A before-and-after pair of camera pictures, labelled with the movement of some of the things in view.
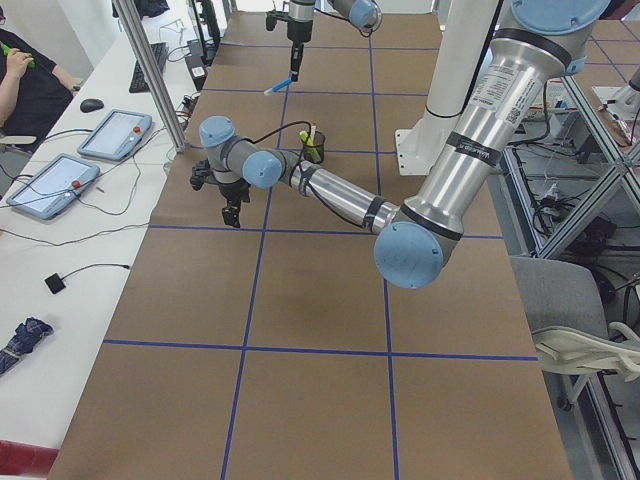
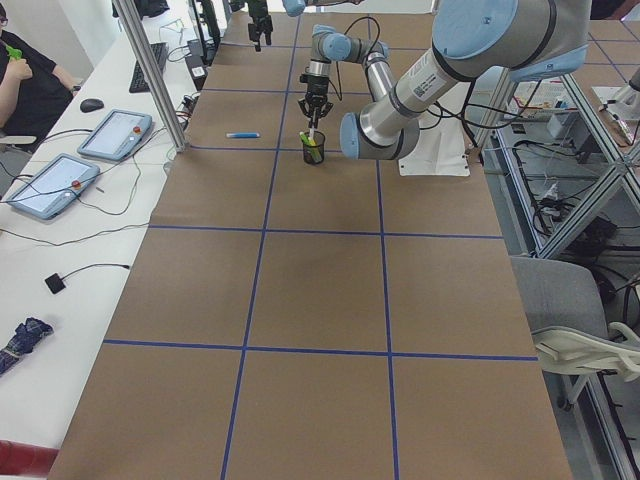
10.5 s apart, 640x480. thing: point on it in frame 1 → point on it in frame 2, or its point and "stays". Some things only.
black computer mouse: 91,105 stays
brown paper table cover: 274,349 stays
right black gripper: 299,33 → 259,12
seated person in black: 34,92 stays
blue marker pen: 278,86 → 243,135
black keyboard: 160,52 stays
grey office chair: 569,327 stays
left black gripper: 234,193 → 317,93
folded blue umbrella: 27,335 stays
